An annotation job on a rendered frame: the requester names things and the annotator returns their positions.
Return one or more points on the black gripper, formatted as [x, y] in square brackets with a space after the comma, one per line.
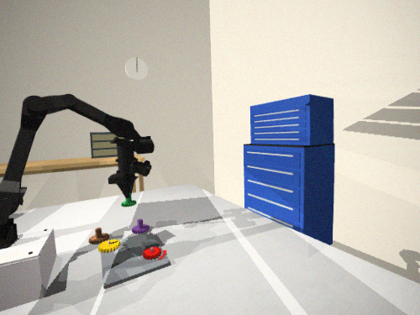
[124, 180]

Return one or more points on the green gear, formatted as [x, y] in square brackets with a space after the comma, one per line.
[128, 202]

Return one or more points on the orange gear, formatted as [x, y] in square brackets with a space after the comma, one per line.
[99, 237]

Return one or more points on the purple gear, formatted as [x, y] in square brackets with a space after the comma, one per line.
[140, 228]

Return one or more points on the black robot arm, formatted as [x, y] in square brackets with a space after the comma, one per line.
[34, 110]

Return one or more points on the yellow gear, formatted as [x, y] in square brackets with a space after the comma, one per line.
[105, 247]

